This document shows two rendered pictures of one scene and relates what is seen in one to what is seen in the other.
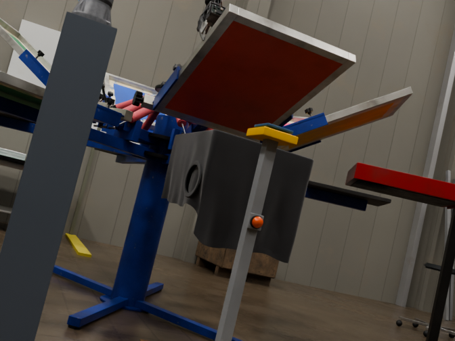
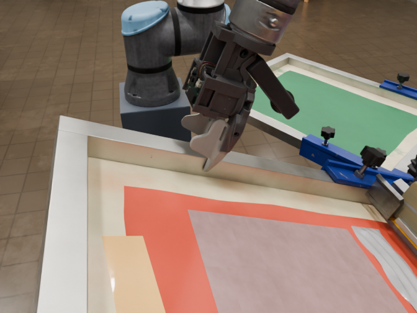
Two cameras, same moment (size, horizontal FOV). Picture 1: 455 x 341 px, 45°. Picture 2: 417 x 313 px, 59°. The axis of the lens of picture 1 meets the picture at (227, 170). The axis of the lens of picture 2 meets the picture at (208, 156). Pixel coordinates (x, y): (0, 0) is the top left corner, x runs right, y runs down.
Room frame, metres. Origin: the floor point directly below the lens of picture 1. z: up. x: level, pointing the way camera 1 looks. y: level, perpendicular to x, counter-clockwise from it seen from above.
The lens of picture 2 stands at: (2.26, -0.26, 1.67)
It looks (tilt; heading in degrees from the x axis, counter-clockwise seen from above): 37 degrees down; 98
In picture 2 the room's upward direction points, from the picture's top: straight up
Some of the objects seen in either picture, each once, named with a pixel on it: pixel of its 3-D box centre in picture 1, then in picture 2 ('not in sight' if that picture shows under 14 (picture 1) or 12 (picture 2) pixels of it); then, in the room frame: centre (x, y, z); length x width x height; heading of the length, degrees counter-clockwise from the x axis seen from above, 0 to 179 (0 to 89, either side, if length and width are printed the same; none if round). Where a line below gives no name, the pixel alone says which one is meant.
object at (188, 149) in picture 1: (191, 176); not in sight; (2.28, 0.14, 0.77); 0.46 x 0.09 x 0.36; 23
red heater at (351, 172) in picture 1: (403, 186); not in sight; (3.19, -1.01, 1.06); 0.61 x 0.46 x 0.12; 83
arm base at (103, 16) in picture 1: (93, 13); (151, 76); (1.98, 0.61, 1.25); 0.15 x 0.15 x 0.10
